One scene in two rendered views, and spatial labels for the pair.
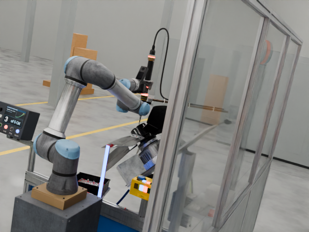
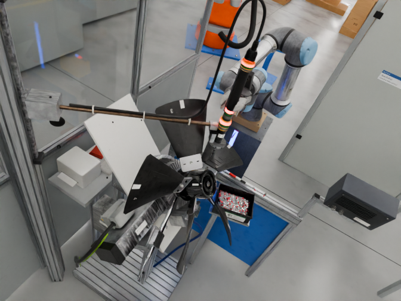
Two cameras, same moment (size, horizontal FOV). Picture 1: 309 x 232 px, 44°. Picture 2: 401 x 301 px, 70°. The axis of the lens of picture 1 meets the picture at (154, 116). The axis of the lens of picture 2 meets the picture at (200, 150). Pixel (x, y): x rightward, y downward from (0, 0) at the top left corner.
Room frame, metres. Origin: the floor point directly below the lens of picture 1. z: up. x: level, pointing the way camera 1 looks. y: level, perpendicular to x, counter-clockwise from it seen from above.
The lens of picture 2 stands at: (3.29, -0.09, 2.12)
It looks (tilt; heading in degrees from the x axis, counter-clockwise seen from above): 44 degrees down; 172
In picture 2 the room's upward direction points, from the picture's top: 19 degrees clockwise
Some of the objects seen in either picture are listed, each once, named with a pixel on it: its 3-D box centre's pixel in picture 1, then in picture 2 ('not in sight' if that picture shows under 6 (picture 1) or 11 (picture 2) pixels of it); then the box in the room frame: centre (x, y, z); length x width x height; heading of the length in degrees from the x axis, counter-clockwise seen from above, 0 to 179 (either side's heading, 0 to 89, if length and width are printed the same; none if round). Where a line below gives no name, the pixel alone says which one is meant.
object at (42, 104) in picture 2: not in sight; (43, 104); (2.56, -0.53, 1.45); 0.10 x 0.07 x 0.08; 101
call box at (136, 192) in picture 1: (146, 189); not in sight; (1.99, -0.04, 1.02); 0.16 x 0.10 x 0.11; 66
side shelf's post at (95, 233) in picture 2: not in sight; (94, 214); (2.32, -0.46, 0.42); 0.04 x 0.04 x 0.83; 66
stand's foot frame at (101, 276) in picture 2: not in sight; (132, 271); (2.48, -0.15, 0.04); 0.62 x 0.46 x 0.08; 66
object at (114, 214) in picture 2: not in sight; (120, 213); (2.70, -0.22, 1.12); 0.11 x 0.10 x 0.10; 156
